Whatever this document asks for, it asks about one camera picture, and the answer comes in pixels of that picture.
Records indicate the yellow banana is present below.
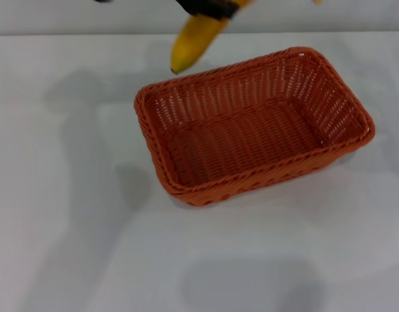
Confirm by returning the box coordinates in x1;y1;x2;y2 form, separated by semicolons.
170;0;324;75

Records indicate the orange woven rectangular basket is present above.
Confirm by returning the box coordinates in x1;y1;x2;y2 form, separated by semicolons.
133;46;376;208

